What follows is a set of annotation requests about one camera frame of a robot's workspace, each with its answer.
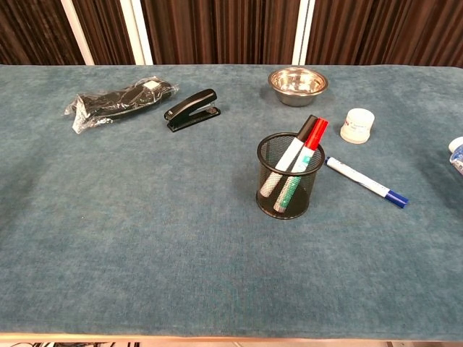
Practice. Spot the stainless steel bowl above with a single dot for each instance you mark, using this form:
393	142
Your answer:
298	86

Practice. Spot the plastic bag with black cloth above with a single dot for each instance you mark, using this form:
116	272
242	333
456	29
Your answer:
112	101

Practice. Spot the white frame post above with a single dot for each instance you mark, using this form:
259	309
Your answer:
136	32
304	32
77	32

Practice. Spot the dark brown pleated curtain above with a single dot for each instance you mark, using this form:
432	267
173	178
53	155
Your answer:
224	29

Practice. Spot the white plastic pill jar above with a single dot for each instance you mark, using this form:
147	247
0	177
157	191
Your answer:
357	126

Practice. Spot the teal velvet tablecloth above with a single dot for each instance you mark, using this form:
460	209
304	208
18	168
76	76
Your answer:
144	217

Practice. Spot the blue capped whiteboard marker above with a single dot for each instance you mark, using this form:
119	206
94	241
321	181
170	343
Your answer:
361	179

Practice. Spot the black mesh pen holder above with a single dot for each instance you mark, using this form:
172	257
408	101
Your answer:
311	195

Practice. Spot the red capped whiteboard marker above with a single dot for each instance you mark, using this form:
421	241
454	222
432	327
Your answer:
317	133

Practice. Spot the black capped whiteboard marker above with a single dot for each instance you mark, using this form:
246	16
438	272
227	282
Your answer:
306	128

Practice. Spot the black stapler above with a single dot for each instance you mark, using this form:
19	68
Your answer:
195	103

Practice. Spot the clear plastic water bottle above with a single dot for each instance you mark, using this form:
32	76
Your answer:
457	152

